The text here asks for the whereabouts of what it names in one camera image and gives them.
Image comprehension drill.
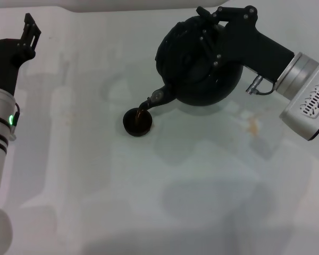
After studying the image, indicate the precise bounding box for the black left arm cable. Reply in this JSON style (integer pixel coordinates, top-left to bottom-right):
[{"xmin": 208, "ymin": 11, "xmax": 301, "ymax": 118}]
[{"xmin": 9, "ymin": 103, "xmax": 22, "ymax": 142}]

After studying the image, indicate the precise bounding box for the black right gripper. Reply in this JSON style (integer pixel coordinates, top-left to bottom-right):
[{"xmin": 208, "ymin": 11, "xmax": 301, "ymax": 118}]
[{"xmin": 196, "ymin": 5, "xmax": 295, "ymax": 81}]

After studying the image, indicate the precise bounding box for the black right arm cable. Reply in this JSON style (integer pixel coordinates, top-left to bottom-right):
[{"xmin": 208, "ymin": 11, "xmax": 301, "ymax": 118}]
[{"xmin": 245, "ymin": 74, "xmax": 276, "ymax": 96}]

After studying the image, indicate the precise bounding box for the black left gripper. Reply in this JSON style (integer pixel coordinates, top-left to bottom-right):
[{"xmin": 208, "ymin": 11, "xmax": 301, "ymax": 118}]
[{"xmin": 0, "ymin": 12, "xmax": 43, "ymax": 96}]

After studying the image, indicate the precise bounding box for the black teapot with handle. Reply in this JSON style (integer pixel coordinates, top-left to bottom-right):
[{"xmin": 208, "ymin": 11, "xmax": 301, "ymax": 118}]
[{"xmin": 139, "ymin": 14, "xmax": 245, "ymax": 113}]

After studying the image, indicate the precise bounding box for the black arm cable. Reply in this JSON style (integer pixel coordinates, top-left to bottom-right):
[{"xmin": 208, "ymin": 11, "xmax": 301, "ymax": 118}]
[
  {"xmin": 245, "ymin": 74, "xmax": 276, "ymax": 96},
  {"xmin": 9, "ymin": 103, "xmax": 22, "ymax": 142}
]

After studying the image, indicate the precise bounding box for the white tablecloth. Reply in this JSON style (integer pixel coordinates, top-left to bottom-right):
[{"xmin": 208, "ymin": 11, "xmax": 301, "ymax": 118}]
[{"xmin": 0, "ymin": 7, "xmax": 319, "ymax": 255}]

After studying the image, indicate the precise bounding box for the small dark teacup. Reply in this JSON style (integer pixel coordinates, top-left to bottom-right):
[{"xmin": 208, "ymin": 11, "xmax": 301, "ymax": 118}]
[{"xmin": 122, "ymin": 106, "xmax": 154, "ymax": 138}]

